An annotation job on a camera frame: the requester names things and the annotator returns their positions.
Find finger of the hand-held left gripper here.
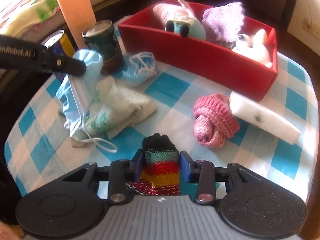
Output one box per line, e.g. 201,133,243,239
40,48,87,77

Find white green knitted sock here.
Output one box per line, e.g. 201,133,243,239
71,76,158,141

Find white plush toy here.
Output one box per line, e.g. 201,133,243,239
231,29,273,68

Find dark wooden nightstand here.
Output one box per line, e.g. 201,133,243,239
220,0,299,31

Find light blue face mask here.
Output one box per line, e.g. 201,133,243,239
55,49,118,153

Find red cardboard box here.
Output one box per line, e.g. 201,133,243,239
117,0,279,102

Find orange ribbed bottle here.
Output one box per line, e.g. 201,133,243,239
55,0,97,51

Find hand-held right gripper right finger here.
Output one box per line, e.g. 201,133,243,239
179,150,263,204

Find striped knitted sock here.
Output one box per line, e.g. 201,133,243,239
126,133,181,196

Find blue yellow drink can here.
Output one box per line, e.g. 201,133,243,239
41,29,76,80

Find blue white checkered tablecloth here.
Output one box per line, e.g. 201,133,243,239
5,17,314,203

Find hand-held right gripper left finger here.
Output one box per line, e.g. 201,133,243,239
61,150,145,204

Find crumpled blue face mask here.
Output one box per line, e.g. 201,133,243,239
122,52,158,86

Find beige wall outlet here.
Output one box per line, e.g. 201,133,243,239
302,17,314,32

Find white foam sponge strip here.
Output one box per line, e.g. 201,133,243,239
229,91,302,146

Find white power cable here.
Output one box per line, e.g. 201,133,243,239
299,0,318,30

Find purple knitted cloth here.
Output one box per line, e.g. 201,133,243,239
202,2,247,48

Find teal plush toy car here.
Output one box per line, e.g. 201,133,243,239
164,16,207,41

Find pink cloth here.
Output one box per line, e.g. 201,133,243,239
152,0,198,28

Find dark green drink can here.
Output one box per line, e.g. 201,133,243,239
82,19,125,75

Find pink knitted sock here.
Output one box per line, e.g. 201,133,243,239
192,94,241,149

